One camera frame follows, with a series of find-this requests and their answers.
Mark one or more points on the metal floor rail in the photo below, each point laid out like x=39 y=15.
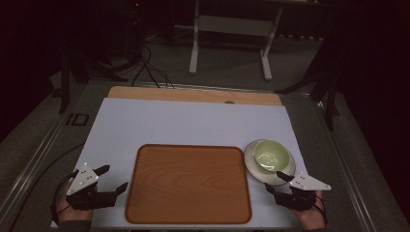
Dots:
x=38 y=161
x=346 y=170

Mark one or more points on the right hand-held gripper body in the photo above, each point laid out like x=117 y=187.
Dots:
x=307 y=184

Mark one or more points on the white metal table frame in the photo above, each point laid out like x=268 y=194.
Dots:
x=232 y=25

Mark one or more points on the person's right hand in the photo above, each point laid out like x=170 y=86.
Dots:
x=313 y=219

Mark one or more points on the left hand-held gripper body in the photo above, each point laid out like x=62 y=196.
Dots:
x=82 y=179

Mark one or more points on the black metal stand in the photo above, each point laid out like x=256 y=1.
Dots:
x=65 y=83

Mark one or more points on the white table mat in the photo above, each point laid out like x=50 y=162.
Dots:
x=180 y=124

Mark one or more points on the wooden tray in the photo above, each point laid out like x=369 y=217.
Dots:
x=188 y=185

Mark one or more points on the light wooden table board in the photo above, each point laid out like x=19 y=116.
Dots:
x=180 y=94

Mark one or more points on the white saucer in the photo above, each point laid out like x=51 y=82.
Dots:
x=257 y=172

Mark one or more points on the person's left hand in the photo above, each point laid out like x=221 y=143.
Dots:
x=72 y=214

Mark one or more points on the black tripod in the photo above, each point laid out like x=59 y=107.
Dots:
x=328 y=96

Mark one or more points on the dark equipment rack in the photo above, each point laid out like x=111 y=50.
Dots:
x=135 y=29

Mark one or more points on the green bowl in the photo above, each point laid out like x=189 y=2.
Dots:
x=271 y=155

